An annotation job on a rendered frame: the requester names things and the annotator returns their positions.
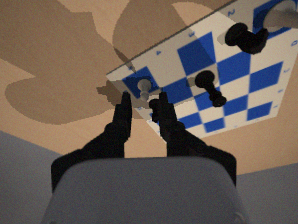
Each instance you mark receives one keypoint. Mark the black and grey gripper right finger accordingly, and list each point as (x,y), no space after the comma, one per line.
(182,143)

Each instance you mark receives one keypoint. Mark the blue and white chessboard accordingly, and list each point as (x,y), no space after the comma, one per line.
(254,85)

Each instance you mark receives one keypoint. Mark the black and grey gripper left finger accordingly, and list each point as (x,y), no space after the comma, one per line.
(110,142)

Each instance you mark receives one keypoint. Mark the white pawn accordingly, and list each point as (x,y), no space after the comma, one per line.
(144,85)

